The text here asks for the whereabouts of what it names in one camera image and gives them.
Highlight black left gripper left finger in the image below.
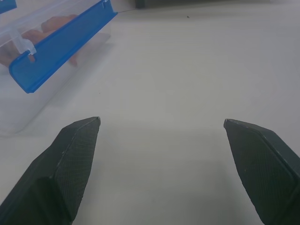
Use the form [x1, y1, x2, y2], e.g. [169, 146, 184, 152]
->
[0, 116, 102, 225]

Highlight blue container latch flap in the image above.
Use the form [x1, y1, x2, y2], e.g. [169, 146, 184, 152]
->
[0, 0, 17, 14]
[8, 0, 118, 94]

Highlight clear plastic container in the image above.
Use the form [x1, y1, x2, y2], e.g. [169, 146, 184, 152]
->
[0, 0, 118, 138]

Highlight orange items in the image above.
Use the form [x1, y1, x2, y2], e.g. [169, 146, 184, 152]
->
[0, 14, 111, 68]

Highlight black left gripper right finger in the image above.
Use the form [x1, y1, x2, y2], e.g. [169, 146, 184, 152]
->
[223, 118, 300, 225]

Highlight dark object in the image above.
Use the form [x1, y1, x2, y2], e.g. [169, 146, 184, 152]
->
[135, 0, 274, 9]

